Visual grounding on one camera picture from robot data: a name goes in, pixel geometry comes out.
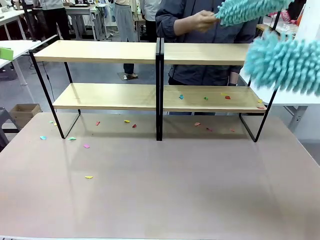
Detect person left forearm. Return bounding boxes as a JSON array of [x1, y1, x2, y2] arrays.
[[228, 65, 242, 87]]

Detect white table grey legs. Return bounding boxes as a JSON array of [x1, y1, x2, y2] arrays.
[[239, 66, 320, 131]]

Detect teal chenille duster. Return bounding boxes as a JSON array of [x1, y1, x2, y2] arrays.
[[214, 0, 294, 27], [243, 30, 320, 97]]

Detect person right forearm dark sleeve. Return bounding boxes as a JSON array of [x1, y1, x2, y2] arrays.
[[154, 7, 191, 36]]

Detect black pole stand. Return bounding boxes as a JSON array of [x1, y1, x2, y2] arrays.
[[20, 0, 39, 43]]

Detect black cable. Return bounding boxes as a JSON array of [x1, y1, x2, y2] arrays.
[[41, 61, 55, 102]]

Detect green box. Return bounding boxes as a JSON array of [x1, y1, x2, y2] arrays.
[[0, 47, 14, 61]]

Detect white background desk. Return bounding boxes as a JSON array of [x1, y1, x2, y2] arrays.
[[0, 9, 27, 41]]

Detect brown cardboard box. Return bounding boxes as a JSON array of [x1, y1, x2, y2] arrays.
[[9, 103, 43, 129]]

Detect person right hand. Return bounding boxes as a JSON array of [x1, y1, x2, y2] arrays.
[[188, 10, 222, 34]]

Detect person in dark jacket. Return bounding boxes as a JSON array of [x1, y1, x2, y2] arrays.
[[154, 0, 261, 116]]

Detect pink packet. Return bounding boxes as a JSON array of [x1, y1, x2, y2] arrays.
[[281, 9, 292, 24]]

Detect grey background desk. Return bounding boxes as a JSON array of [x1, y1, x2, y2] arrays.
[[63, 4, 107, 41]]

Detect bystander in black trousers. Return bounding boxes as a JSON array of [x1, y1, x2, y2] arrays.
[[139, 0, 161, 44]]

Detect wood shelf unit black frame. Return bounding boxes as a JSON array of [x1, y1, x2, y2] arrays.
[[28, 34, 161, 142], [159, 37, 279, 143]]

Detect bystander in grey trousers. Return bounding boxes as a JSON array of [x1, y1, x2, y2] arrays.
[[114, 0, 139, 79]]

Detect bystander in dark trousers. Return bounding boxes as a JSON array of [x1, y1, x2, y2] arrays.
[[31, 0, 72, 41]]

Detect white side table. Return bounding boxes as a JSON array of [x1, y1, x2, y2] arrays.
[[0, 39, 42, 87]]

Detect grey chair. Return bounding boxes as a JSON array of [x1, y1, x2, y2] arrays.
[[0, 107, 20, 152]]

